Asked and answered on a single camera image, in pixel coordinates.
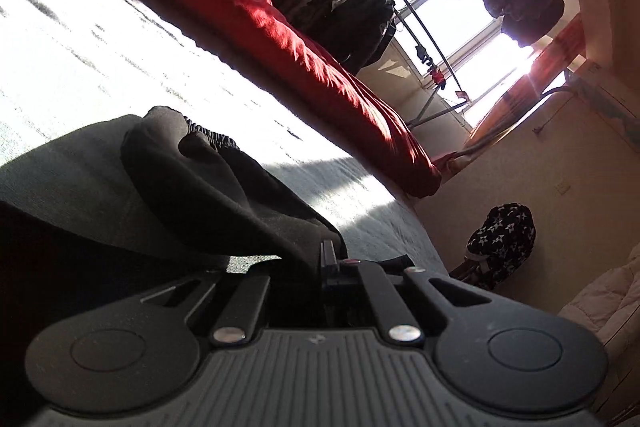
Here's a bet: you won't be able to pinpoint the red quilt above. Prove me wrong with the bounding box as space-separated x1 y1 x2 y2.
171 0 442 198

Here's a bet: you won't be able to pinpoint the metal clothes drying rack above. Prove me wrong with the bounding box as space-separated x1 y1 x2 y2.
395 0 471 129

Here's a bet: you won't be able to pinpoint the dark hanging jacket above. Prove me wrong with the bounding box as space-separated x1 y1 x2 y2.
292 0 396 75

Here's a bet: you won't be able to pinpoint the black star pattern garment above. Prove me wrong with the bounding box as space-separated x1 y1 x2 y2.
465 202 536 291

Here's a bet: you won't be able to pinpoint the light blue bed sheet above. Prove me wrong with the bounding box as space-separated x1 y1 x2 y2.
1 0 444 272

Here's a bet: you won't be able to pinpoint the pink curtain right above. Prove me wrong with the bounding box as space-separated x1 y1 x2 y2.
435 13 586 176

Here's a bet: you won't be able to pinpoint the black drawstring pants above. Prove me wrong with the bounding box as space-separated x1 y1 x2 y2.
1 107 347 313

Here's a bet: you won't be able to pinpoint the white padded jacket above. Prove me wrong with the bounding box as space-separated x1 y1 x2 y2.
559 245 639 346

